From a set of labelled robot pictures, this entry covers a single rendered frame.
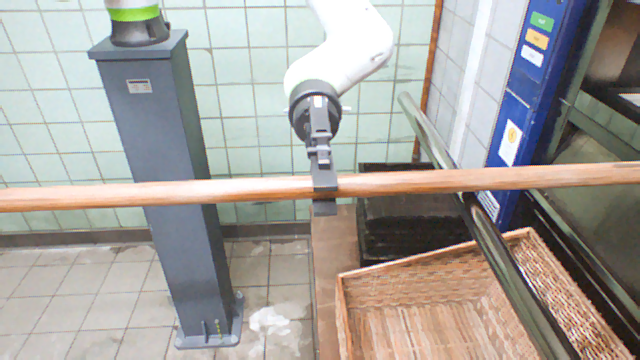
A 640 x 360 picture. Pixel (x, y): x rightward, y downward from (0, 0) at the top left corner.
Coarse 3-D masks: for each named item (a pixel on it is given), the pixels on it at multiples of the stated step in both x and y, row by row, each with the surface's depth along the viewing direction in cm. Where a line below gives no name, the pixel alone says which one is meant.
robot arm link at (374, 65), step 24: (312, 0) 72; (336, 0) 70; (360, 0) 70; (336, 24) 71; (360, 24) 70; (384, 24) 71; (336, 48) 72; (360, 48) 71; (384, 48) 71; (360, 72) 73
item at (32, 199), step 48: (0, 192) 47; (48, 192) 47; (96, 192) 48; (144, 192) 48; (192, 192) 48; (240, 192) 48; (288, 192) 49; (336, 192) 49; (384, 192) 50; (432, 192) 50
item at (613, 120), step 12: (588, 96) 79; (600, 96) 78; (612, 96) 78; (576, 108) 82; (588, 108) 79; (600, 108) 76; (612, 108) 73; (624, 108) 73; (636, 108) 73; (600, 120) 76; (612, 120) 73; (624, 120) 70; (636, 120) 69; (612, 132) 73; (624, 132) 70; (636, 132) 68; (636, 144) 68
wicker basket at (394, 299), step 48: (528, 240) 95; (336, 288) 101; (384, 288) 103; (432, 288) 104; (480, 288) 106; (576, 288) 80; (384, 336) 101; (432, 336) 100; (480, 336) 100; (576, 336) 78
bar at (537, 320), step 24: (408, 96) 79; (408, 120) 74; (432, 144) 63; (456, 168) 57; (480, 216) 48; (480, 240) 46; (504, 240) 45; (504, 264) 42; (504, 288) 41; (528, 288) 39; (528, 312) 37; (528, 336) 37; (552, 336) 35
